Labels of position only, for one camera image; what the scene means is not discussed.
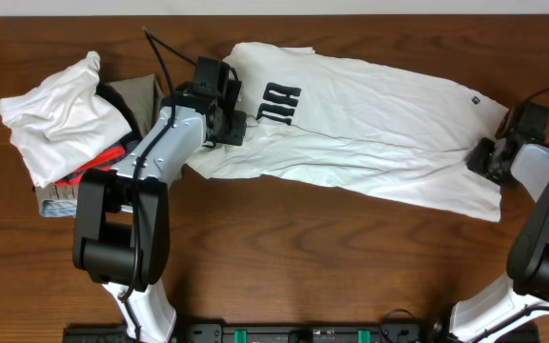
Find left black cable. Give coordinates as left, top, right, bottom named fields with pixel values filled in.
left=116, top=26, right=199, bottom=343

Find white printed t-shirt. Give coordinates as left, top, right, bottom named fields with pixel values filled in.
left=188, top=42, right=507, bottom=222

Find olive folded trousers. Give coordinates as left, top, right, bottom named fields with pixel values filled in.
left=34, top=74, right=164, bottom=206

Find white folded shirt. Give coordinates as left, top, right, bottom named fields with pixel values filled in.
left=0, top=51, right=132, bottom=188

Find light blue folded garment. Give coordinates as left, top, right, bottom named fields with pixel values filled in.
left=39, top=199, right=77, bottom=217

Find dark red-trimmed folded garment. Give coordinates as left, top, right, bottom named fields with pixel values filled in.
left=54, top=81, right=142, bottom=187

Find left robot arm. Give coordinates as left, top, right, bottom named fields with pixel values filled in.
left=63, top=57, right=247, bottom=342

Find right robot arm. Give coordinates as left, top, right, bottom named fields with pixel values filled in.
left=427, top=101, right=549, bottom=343

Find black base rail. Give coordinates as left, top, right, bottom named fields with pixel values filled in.
left=62, top=321, right=541, bottom=343

